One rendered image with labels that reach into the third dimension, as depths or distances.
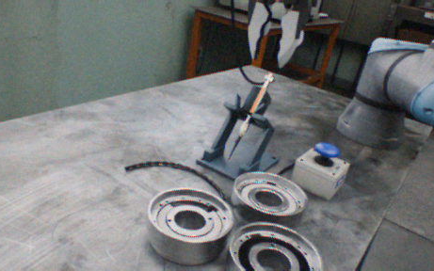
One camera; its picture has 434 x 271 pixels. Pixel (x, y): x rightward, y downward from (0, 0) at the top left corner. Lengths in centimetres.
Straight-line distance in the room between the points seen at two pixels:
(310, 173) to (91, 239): 35
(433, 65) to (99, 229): 63
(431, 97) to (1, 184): 70
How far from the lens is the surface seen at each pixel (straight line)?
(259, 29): 64
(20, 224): 53
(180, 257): 45
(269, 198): 58
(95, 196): 56
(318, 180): 65
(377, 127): 92
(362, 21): 428
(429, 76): 80
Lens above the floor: 113
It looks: 24 degrees down
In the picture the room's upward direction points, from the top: 11 degrees clockwise
